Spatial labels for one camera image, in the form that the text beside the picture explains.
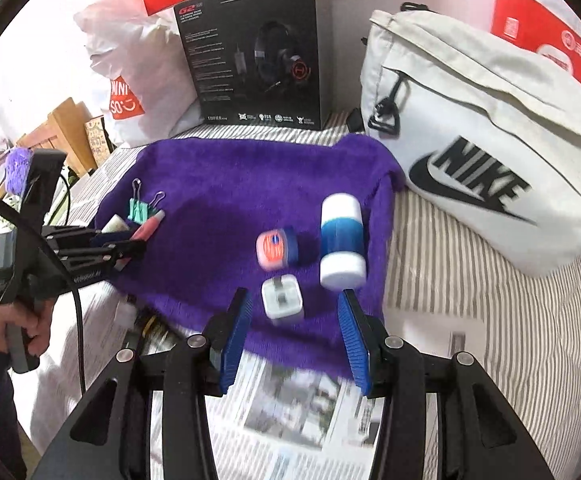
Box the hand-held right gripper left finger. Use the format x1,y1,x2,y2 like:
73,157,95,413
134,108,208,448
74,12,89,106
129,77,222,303
33,287,254,480

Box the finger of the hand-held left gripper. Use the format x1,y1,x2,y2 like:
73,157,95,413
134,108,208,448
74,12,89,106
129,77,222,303
53,240,147,281
45,225,136,251

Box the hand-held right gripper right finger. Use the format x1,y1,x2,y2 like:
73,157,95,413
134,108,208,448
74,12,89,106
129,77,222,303
337,287,554,480

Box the pink highlighter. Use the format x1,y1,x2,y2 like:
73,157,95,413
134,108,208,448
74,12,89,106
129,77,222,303
130,210,166,242

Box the green binder clip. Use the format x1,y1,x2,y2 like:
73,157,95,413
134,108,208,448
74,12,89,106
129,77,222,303
127,178,166,225

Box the white charger plug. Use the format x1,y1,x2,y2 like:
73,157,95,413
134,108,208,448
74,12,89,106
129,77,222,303
261,275,305,322

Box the blue and white bottle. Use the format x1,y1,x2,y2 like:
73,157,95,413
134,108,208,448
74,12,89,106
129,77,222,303
319,192,367,291

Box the white labelled pill bottle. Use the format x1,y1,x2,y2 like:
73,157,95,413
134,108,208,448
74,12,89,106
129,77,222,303
113,295,138,331

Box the newspaper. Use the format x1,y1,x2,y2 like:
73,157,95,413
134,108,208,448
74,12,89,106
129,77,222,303
20,152,466,480

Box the purple cloth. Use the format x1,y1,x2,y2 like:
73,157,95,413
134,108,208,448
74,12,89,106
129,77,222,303
4,147,34,193

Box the patterned notebook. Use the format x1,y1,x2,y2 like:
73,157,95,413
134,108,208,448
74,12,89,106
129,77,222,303
84,116,114,167

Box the purple towel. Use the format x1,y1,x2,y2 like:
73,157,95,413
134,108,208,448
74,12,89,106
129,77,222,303
93,132,406,381

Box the wooden bedside table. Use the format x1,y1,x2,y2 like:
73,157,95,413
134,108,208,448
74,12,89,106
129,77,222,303
18,97,101,178

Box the white plastic shopping bag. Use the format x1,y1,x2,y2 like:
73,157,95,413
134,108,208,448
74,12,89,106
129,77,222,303
73,0,201,148

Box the black headset box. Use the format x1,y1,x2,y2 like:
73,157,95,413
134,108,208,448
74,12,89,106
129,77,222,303
173,0,334,132

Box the grey waist bag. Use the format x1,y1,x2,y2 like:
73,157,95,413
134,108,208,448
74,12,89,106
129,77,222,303
348,7,581,277

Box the black cable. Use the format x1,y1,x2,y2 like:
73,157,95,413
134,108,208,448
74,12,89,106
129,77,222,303
45,172,74,226
0,187,87,396

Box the red paper bag white handles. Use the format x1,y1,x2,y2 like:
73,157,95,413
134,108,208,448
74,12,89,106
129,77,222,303
489,0,581,121

